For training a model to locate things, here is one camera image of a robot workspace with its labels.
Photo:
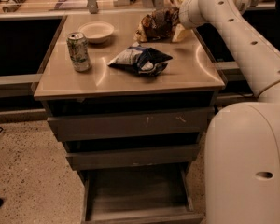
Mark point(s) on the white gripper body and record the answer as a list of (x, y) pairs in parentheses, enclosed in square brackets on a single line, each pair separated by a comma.
[(184, 17)]

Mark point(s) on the brown chip bag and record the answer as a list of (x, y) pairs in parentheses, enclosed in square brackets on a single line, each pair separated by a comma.
[(157, 25)]

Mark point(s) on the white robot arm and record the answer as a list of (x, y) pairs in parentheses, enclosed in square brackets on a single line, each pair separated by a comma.
[(242, 143)]

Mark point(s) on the blue and white chip bag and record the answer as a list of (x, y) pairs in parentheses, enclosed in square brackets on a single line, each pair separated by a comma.
[(141, 60)]

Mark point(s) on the grey drawer cabinet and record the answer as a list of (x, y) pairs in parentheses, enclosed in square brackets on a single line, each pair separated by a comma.
[(189, 81)]

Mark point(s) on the top grey drawer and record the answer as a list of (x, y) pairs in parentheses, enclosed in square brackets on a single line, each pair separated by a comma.
[(130, 124)]

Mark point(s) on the grey drawer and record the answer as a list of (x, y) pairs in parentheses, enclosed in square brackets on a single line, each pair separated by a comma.
[(132, 157), (156, 194), (130, 124)]

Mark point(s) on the middle grey drawer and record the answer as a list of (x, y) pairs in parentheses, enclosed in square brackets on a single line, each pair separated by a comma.
[(132, 157)]

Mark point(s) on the bottom grey drawer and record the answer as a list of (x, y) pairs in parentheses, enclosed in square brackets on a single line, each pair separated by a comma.
[(156, 194)]

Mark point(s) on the white bowl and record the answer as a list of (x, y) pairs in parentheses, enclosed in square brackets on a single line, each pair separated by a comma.
[(97, 32)]

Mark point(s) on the green and white soda can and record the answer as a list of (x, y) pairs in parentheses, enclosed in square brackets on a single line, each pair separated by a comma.
[(78, 50)]

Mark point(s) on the purple booklet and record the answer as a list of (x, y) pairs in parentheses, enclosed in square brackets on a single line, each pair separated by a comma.
[(70, 4)]

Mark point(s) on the black coiled tool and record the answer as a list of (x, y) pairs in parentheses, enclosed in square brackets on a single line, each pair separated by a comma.
[(12, 5)]

